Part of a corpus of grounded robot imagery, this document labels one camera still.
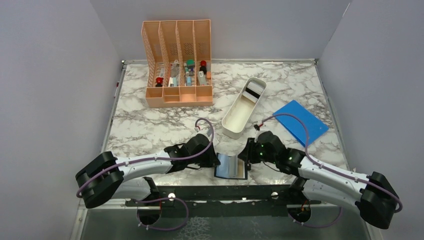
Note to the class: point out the black leather card holder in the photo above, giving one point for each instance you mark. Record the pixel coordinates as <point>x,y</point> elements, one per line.
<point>230,168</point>

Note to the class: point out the orange plastic file organizer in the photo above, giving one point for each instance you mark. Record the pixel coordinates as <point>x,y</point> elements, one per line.
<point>168,45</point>

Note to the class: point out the green cap bottle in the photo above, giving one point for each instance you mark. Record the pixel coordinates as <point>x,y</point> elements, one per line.
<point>189,67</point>

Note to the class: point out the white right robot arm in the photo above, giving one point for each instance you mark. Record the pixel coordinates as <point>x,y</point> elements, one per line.
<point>371,196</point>

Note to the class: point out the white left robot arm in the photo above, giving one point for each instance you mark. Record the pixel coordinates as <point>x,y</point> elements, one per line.
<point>109,177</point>

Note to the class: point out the red cap bottle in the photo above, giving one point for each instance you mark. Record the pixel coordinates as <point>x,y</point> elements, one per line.
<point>203,67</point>
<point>159,82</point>

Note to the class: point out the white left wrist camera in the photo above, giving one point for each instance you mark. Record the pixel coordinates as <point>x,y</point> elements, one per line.
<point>209,131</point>

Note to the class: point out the white oblong plastic tray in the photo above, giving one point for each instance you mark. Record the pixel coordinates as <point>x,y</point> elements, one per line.
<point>237,117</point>

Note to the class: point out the red cap bottle left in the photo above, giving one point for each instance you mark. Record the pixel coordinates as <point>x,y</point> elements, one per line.
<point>159,82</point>

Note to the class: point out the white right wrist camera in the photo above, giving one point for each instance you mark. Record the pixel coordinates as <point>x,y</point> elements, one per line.
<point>261,130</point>

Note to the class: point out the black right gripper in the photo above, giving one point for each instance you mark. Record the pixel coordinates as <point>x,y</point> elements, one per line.
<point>248,153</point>

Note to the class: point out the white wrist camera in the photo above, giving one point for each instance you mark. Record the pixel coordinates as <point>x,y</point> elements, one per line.
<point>261,130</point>
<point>209,131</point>

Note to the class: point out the black metal base rail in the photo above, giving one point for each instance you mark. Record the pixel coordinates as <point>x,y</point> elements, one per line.
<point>225,201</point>

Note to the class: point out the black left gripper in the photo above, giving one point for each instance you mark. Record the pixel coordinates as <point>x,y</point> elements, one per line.
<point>212,160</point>

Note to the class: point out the red cap bottle right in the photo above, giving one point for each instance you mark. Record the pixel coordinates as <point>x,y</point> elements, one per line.
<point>203,67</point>

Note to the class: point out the stack of cards in tray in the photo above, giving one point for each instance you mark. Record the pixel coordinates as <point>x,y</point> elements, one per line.
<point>253,91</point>

